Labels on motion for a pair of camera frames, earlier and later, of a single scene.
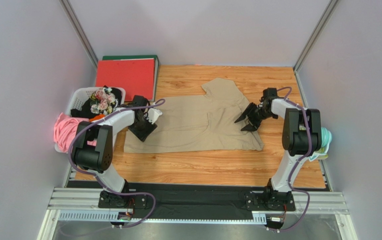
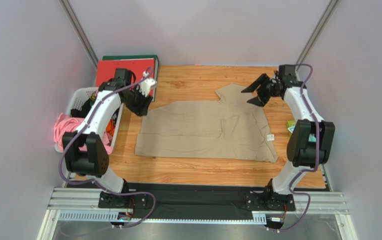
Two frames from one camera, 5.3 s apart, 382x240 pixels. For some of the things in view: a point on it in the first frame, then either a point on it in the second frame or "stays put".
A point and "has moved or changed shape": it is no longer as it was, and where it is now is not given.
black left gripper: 143,134 -> 141,109
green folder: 143,56 stays put
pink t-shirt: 64,131 stays put
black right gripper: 255,113 -> 266,90
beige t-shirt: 199,123 has moved or changed shape
